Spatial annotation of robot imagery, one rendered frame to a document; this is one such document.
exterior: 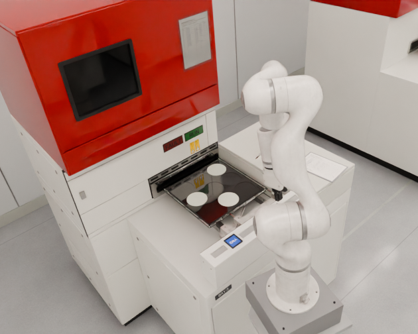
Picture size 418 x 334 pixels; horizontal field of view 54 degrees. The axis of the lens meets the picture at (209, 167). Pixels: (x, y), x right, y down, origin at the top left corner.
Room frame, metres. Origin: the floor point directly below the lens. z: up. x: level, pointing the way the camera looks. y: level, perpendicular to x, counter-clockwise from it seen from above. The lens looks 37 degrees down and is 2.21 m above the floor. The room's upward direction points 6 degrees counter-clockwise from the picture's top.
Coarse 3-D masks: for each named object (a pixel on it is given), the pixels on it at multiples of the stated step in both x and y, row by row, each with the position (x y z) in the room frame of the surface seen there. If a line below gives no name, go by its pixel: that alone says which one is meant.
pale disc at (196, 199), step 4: (196, 192) 1.51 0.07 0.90; (200, 192) 1.51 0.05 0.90; (188, 196) 1.49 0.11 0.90; (192, 196) 1.49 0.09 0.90; (196, 196) 1.48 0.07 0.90; (200, 196) 1.48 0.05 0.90; (204, 196) 1.48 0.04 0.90; (188, 200) 1.46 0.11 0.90; (192, 200) 1.46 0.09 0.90; (196, 200) 1.45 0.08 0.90; (200, 200) 1.45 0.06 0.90; (204, 200) 1.45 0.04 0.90; (192, 204) 1.43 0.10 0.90; (196, 204) 1.43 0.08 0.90; (200, 204) 1.42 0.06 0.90
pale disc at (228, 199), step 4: (228, 192) 1.49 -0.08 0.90; (220, 196) 1.46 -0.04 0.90; (224, 196) 1.46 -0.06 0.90; (228, 196) 1.46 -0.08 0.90; (232, 196) 1.46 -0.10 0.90; (236, 196) 1.45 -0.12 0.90; (220, 200) 1.44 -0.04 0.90; (224, 200) 1.43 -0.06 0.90; (228, 200) 1.43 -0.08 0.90; (232, 200) 1.43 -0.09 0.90; (236, 200) 1.42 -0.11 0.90; (224, 204) 1.41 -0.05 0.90; (228, 204) 1.40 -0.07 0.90; (232, 204) 1.40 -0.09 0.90
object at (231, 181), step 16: (192, 176) 1.64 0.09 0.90; (208, 176) 1.63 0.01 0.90; (224, 176) 1.61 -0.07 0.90; (240, 176) 1.60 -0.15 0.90; (176, 192) 1.53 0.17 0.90; (192, 192) 1.51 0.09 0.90; (208, 192) 1.50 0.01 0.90; (224, 192) 1.49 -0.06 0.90; (240, 192) 1.48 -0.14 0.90; (256, 192) 1.47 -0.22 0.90; (192, 208) 1.40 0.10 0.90; (208, 208) 1.39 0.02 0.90; (224, 208) 1.38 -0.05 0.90
